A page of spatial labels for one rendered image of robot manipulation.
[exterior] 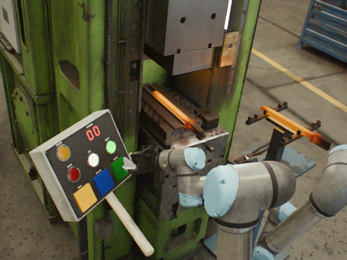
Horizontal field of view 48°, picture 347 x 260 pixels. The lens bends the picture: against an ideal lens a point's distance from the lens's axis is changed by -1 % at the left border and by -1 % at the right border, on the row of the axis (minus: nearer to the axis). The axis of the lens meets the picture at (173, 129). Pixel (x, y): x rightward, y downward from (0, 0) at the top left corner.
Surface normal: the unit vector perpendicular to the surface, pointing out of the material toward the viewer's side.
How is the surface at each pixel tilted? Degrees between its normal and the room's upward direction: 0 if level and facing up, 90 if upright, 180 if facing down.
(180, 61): 90
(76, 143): 60
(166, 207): 90
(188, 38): 90
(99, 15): 90
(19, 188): 0
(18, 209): 0
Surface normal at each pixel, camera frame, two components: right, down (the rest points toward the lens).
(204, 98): -0.83, 0.25
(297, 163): 0.09, -0.82
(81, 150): 0.78, -0.10
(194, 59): 0.55, 0.51
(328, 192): -0.58, -0.11
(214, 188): -0.95, -0.05
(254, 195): 0.29, 0.15
